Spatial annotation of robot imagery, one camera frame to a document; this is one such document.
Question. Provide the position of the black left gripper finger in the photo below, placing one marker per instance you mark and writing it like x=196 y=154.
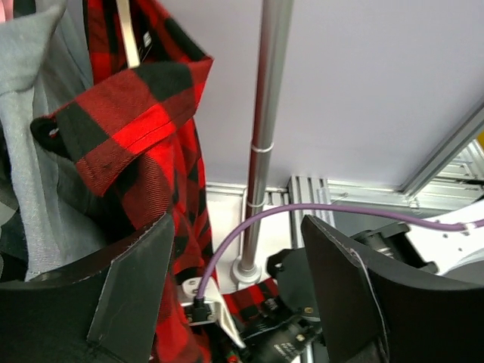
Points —
x=101 y=308

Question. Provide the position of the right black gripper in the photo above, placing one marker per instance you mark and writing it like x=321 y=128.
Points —
x=373 y=308

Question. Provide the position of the red black plaid shirt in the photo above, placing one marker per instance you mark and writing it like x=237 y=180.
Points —
x=133 y=141

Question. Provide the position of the grey shirt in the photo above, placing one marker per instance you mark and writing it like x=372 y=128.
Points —
x=44 y=65

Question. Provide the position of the beige wooden hanger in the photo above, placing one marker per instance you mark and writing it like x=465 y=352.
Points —
x=128 y=35

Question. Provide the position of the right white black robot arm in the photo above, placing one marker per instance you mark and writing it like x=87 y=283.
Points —
x=435 y=246

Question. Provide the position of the black white plaid shirt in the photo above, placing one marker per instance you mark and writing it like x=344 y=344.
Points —
x=14 y=256

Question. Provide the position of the silver clothes rack pole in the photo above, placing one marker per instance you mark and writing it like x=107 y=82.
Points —
x=274 y=33

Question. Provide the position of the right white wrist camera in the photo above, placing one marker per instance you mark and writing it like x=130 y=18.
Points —
x=209 y=309

